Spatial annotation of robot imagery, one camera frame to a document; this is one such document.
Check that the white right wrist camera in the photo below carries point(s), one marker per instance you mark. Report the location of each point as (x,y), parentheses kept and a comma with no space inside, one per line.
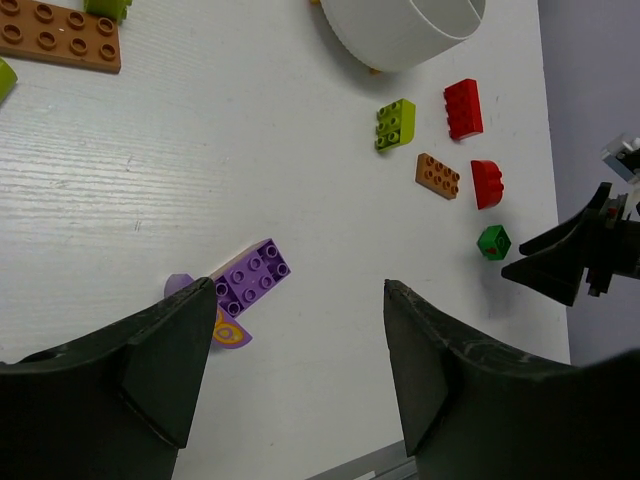
(622,156)

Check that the orange flat lego plate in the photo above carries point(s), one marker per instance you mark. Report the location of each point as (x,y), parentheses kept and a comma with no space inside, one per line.
(37,31)

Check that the red curved lego brick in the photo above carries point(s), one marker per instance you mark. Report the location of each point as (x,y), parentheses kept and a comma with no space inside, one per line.
(488,184)

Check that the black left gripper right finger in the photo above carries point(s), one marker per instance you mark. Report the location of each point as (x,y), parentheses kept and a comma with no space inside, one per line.
(473,407)

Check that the lime green tall lego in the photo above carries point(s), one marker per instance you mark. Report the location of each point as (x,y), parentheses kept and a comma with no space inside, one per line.
(115,10)

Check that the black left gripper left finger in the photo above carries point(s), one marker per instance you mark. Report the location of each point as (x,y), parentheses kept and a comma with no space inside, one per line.
(117,403)

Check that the dark green square lego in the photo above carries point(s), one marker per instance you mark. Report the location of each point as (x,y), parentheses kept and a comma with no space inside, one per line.
(494,243)

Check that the lime green curved lego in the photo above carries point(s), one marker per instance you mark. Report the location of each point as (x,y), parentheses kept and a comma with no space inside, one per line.
(395,125)

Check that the white round divided container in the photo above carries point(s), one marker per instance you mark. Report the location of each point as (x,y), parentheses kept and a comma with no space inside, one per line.
(392,36)

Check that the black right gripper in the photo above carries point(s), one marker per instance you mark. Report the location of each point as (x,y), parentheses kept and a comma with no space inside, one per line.
(612,249)

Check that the lime green sloped lego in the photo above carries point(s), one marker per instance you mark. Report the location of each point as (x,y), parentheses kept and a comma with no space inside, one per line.
(8,80)

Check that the red long lego brick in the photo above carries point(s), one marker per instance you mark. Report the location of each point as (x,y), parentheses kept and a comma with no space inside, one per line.
(462,104)

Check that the aluminium table front rail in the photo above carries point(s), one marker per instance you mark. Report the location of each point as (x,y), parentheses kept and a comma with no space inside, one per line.
(387,463)

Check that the purple lego assembly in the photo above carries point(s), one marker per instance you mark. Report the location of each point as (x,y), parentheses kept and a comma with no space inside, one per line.
(242,282)

